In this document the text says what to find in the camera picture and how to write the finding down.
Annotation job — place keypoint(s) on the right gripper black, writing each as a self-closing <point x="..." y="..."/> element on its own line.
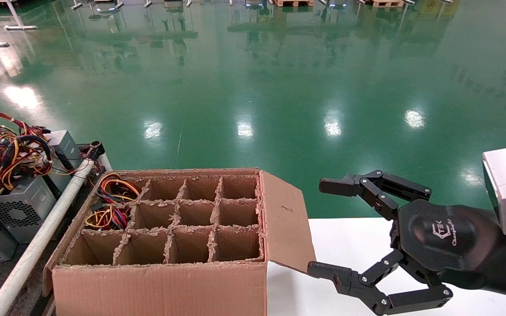
<point x="448" y="237"/>

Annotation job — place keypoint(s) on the cardboard cell divider insert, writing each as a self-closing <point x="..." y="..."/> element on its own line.
<point x="174" y="228"/>

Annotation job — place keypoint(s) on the brown cardboard box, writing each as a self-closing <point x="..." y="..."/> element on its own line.
<point x="169" y="289"/>

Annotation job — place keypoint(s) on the wooden pallet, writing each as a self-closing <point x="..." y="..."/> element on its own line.
<point x="384" y="3"/>
<point x="294" y="2"/>

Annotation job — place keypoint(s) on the black pipe end connector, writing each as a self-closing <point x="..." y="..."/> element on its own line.
<point x="96" y="149"/>

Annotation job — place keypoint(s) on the white plastic pipe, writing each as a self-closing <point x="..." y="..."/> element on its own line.
<point x="37" y="245"/>

